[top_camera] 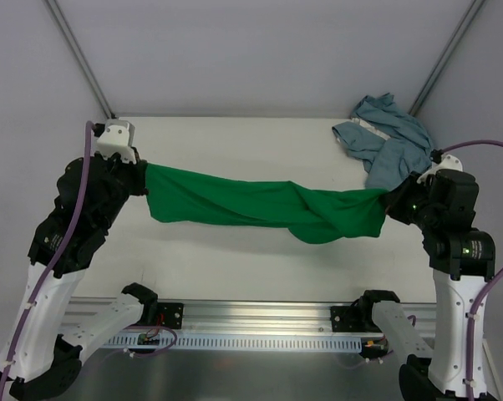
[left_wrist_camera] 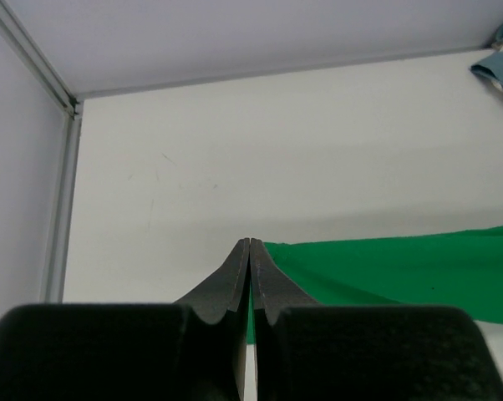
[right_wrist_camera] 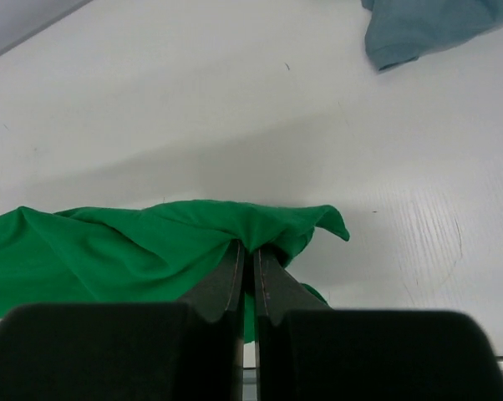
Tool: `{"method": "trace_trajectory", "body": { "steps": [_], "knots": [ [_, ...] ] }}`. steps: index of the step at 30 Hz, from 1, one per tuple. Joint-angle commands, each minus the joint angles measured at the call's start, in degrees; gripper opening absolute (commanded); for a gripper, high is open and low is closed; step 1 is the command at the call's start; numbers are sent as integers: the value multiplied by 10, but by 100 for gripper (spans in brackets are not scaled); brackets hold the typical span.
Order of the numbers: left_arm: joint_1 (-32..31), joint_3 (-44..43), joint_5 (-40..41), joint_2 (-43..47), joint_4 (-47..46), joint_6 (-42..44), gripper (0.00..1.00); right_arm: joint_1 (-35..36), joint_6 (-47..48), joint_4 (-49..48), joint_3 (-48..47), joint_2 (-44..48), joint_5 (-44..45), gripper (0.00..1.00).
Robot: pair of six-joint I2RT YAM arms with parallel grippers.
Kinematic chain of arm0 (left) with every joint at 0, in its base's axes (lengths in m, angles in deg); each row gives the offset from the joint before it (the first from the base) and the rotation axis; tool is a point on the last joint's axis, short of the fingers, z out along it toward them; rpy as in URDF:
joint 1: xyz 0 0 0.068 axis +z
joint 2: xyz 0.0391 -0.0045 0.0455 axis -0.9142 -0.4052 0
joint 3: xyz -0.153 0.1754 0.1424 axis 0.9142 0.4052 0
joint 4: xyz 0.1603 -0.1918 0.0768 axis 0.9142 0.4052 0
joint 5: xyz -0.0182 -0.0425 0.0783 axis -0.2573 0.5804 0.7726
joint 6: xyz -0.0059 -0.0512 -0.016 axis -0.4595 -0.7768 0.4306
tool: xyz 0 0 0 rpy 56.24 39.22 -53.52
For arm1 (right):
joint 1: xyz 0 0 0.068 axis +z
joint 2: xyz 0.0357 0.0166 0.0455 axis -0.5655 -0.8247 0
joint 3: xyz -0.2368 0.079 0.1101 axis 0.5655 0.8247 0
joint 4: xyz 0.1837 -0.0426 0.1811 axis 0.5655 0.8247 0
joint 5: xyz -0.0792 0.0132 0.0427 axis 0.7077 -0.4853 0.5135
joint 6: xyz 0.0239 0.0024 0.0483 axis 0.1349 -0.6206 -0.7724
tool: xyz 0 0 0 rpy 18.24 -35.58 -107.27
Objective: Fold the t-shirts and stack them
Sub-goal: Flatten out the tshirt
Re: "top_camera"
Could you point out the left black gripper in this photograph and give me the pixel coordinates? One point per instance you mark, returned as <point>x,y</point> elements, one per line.
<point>136,177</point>

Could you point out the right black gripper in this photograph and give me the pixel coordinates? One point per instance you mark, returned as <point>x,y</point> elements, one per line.
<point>395,201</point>

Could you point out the green t shirt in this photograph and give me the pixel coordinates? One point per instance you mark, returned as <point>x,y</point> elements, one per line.
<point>312,216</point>

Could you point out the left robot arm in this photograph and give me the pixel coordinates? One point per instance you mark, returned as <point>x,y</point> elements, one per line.
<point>38,362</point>

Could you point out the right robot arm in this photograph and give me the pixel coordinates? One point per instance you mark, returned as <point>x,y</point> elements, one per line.
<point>462,259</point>

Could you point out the blue grey t shirt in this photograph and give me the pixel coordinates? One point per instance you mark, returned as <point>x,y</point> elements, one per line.
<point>389,142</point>

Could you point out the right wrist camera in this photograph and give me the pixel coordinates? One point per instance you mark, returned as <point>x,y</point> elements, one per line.
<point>447,162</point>

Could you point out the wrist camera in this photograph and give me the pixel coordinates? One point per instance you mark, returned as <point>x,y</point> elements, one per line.
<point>447,162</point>
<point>116,137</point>

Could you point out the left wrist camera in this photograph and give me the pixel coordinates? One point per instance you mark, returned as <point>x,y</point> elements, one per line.
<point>116,137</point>

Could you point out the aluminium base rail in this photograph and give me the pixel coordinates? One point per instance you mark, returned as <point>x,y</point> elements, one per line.
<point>246,317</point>

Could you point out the left aluminium frame post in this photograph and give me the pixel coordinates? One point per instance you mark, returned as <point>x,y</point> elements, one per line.
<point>66,32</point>

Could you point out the aluminium frame post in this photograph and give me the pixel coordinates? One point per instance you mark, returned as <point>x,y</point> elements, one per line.
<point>462,28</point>
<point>66,32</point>

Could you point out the right aluminium frame post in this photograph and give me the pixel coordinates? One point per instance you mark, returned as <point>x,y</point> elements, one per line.
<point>462,28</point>

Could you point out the white slotted cable duct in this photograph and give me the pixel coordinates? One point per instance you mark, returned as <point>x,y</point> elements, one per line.
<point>227,342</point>

